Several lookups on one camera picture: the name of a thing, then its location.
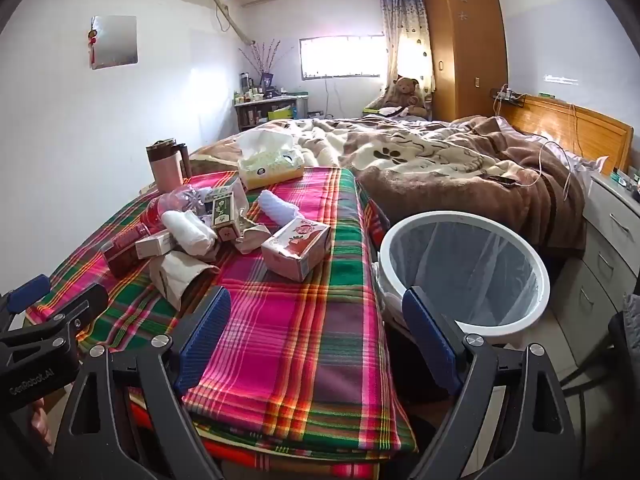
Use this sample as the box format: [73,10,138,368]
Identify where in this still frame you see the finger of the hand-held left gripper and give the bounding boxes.
[5,284,109,356]
[0,274,52,333]

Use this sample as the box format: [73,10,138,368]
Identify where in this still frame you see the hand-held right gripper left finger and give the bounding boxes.
[47,285,232,480]

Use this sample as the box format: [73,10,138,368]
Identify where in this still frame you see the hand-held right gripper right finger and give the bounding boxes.
[401,286,591,480]

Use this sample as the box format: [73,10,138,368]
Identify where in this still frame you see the beige paper cup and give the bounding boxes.
[150,250,221,308]

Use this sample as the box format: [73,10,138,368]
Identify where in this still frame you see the red label plastic bottle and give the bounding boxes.
[100,185,211,279]

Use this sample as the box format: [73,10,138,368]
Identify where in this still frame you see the clear plastic bin liner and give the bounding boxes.
[378,220,538,326]

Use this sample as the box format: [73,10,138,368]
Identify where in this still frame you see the small white carton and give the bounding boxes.
[135,232,173,260]

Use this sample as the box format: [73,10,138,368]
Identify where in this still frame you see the white plastic wrapper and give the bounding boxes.
[161,209,221,261]

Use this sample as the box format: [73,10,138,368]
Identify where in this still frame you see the printed paper wrapper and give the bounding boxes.
[235,210,273,254]

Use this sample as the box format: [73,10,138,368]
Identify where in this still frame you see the white round trash bin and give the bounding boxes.
[375,211,551,348]

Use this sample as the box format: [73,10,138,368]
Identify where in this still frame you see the pink carton box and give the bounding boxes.
[261,217,332,282]

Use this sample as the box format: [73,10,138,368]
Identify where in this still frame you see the lavender foam net sleeve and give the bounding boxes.
[257,190,301,226]

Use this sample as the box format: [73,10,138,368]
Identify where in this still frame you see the person's left hand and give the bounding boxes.
[29,400,54,447]

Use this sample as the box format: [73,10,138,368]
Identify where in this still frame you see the plaid covered table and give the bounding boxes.
[27,167,418,461]

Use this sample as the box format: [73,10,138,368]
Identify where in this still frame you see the grey red folded cloth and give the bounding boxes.
[360,200,392,243]

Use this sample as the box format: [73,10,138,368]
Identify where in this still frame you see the pink tumbler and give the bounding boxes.
[146,139,185,193]

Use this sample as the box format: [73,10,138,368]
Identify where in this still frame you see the black smartphone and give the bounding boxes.
[480,172,521,187]

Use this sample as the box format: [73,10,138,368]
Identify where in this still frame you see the bed with brown blanket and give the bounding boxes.
[190,116,588,258]

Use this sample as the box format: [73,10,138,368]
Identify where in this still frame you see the yellow tissue pack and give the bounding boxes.
[236,130,306,191]

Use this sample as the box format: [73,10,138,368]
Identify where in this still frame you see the black chair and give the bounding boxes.
[560,310,640,411]

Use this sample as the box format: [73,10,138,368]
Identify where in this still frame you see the grey nightstand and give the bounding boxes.
[547,172,640,356]

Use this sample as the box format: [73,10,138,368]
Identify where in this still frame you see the grey cushion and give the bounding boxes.
[620,294,640,341]

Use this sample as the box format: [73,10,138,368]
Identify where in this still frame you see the cluttered shelf unit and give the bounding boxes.
[234,95,308,128]

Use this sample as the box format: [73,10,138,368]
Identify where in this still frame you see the brown teddy bear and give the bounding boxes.
[382,76,428,118]

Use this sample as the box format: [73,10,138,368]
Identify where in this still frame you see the wooden bed headboard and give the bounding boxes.
[500,92,635,173]

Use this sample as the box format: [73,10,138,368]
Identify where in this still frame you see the dried branches in vase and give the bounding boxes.
[239,39,293,86]

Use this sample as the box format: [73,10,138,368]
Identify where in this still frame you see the wooden wardrobe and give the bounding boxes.
[426,0,510,122]

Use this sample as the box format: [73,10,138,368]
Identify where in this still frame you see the window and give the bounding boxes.
[299,36,388,81]

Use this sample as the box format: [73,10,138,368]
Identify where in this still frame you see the patterned curtain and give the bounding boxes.
[378,0,435,106]

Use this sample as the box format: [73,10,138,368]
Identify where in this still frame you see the wrapped air conditioner pipe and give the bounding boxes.
[215,0,257,43]

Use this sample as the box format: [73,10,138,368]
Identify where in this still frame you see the white charging cable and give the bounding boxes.
[525,140,576,196]

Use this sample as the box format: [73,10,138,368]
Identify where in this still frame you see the silver wall panel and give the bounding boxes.
[92,15,138,67]

